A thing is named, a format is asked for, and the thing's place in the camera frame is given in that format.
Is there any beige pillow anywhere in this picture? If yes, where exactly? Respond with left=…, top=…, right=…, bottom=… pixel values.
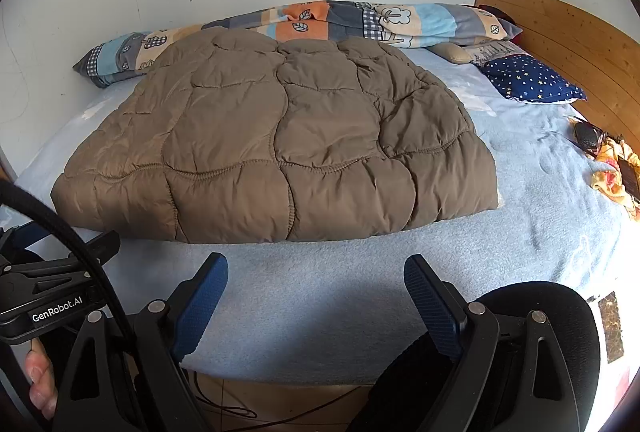
left=432, top=40, right=516, bottom=66

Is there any blue star-print pillow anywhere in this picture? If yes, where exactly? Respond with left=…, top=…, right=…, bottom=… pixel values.
left=479, top=54, right=587, bottom=104

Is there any thin black cable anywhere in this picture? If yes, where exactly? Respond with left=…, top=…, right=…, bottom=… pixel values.
left=192, top=372, right=351, bottom=419

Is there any thick black cable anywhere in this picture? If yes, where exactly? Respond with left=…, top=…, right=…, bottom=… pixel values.
left=0, top=181, right=138, bottom=343

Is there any yellow orange cloth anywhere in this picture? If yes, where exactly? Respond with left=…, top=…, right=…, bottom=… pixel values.
left=590, top=137, right=640, bottom=218

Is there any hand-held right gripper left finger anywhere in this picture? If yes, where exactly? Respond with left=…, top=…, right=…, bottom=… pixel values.
left=52, top=252, right=230, bottom=432

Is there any rolled patchwork quilt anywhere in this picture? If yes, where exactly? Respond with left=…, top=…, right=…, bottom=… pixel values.
left=72, top=0, right=523, bottom=89

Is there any dark red cloth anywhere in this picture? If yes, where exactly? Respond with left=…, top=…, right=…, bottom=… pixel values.
left=480, top=5, right=516, bottom=23

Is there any person's left hand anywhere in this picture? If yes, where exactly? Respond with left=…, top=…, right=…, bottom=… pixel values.
left=24, top=338, right=57, bottom=420

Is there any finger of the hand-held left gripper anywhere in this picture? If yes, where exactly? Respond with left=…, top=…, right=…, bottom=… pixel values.
left=0, top=221, right=48, bottom=253
left=0, top=231, right=121, bottom=280

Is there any small dark object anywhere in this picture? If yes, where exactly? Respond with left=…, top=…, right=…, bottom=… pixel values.
left=572, top=121, right=608, bottom=152

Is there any brown quilted hooded jacket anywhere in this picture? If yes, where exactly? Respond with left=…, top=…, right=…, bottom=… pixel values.
left=50, top=26, right=499, bottom=244

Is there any wooden headboard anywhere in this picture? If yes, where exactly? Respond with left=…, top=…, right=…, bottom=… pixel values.
left=474, top=0, right=640, bottom=158

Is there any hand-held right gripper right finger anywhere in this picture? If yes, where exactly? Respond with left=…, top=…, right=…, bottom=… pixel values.
left=404, top=254, right=576, bottom=432

